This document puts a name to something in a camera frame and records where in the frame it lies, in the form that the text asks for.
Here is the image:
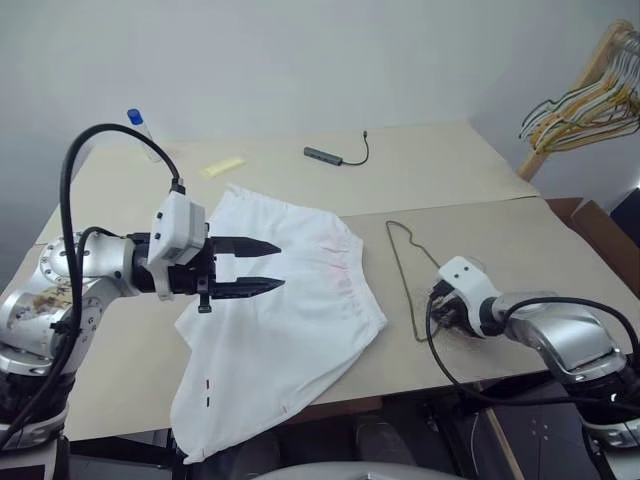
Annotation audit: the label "dark panel with white dots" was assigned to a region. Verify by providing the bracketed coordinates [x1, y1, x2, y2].
[492, 398, 594, 480]

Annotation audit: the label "wooden strip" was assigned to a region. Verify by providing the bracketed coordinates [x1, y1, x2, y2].
[484, 403, 525, 480]

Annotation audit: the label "black box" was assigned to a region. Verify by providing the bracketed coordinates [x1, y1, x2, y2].
[609, 186, 640, 237]

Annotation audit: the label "white shorts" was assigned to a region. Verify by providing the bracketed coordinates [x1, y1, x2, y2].
[168, 183, 390, 466]

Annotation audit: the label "grey USB hub with cable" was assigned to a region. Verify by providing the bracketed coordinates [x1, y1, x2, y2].
[303, 129, 372, 168]

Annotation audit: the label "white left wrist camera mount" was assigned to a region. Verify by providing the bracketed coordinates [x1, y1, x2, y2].
[146, 191, 210, 302]

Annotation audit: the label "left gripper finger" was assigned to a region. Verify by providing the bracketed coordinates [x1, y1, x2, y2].
[215, 275, 287, 302]
[233, 238, 283, 260]

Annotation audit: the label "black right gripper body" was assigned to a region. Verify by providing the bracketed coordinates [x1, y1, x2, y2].
[430, 279, 462, 310]

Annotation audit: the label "bundle of wire hangers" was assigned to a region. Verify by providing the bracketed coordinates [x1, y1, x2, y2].
[519, 29, 640, 155]

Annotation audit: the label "beige cardboard sheet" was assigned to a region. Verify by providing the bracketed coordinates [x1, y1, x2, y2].
[29, 118, 543, 251]
[0, 196, 640, 444]

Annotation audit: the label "yellow flat packet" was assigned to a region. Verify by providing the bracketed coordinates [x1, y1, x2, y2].
[199, 156, 247, 179]

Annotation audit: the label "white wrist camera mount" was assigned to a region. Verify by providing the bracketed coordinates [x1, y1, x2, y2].
[146, 191, 210, 302]
[437, 255, 502, 339]

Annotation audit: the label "clear tube with blue cap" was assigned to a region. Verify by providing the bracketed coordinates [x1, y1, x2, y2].
[125, 107, 157, 164]

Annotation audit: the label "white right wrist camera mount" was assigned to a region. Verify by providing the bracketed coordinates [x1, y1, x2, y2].
[437, 255, 502, 339]

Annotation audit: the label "wooden hanger rack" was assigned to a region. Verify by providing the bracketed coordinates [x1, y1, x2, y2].
[516, 19, 640, 182]

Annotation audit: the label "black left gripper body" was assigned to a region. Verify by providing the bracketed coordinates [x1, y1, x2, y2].
[166, 237, 237, 314]

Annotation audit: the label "brown cardboard box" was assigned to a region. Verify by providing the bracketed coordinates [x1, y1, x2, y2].
[544, 196, 640, 297]

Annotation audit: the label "thin wire hanger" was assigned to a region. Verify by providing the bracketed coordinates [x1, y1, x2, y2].
[384, 219, 444, 344]

